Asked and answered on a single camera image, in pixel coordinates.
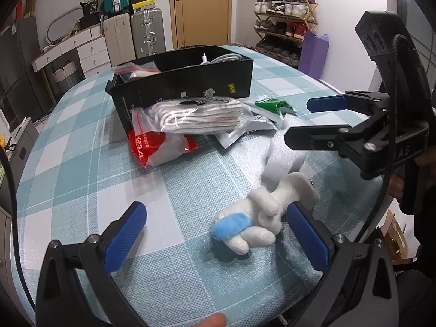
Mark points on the silver plastic bag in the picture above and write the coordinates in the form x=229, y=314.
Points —
x=245, y=131

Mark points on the black paper bag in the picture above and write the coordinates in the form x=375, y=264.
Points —
x=90, y=15

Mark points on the open cardboard box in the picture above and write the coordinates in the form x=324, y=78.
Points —
x=397, y=238

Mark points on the grey side cart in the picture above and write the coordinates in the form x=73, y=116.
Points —
x=24, y=143

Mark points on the white and blue plush toy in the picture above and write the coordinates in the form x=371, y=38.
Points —
x=262, y=207

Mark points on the red and white plastic bag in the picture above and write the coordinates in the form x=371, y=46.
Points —
x=163, y=150

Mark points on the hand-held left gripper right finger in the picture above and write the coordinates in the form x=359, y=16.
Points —
x=308, y=240

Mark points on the white drawer desk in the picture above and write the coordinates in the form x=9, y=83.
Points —
x=92, y=52

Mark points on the white oval frame mirror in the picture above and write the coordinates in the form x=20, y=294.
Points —
x=50, y=29

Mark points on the beige suitcase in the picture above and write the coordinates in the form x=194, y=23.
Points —
x=117, y=41

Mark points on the person's right hand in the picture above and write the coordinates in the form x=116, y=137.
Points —
x=397, y=187

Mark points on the tan wooden door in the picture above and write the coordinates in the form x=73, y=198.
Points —
x=204, y=10

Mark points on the wooden shoe rack with shoes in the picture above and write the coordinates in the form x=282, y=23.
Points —
x=286, y=8

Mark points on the black cardboard box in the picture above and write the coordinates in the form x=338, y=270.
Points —
x=163, y=85

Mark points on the teal checkered tablecloth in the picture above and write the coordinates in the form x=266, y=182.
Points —
x=102, y=177

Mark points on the green and white packet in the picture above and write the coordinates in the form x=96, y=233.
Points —
x=272, y=105

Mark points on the black and yellow shoe box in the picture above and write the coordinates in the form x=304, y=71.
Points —
x=143, y=6

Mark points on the person's dark clothing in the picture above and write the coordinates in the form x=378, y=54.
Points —
x=422, y=279

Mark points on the purple bag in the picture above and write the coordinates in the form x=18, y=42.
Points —
x=313, y=56

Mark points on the brown cardboard box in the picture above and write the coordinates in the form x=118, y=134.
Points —
x=30, y=5

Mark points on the woven laundry basket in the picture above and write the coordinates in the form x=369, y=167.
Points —
x=64, y=76

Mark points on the red box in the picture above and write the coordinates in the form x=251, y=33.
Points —
x=18, y=10

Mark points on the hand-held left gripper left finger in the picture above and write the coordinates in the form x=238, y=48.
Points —
x=126, y=235

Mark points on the white foam block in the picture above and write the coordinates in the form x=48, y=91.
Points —
x=282, y=163

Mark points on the dark grey fridge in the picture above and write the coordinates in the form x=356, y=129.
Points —
x=29, y=61

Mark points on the silver suitcase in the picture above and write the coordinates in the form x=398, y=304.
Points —
x=148, y=35

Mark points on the clear zip bag red top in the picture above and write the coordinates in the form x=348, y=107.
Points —
x=139, y=70

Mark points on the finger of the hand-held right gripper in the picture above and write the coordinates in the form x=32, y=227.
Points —
x=327, y=104
x=310, y=138

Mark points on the person's left hand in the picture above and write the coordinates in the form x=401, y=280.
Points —
x=211, y=321

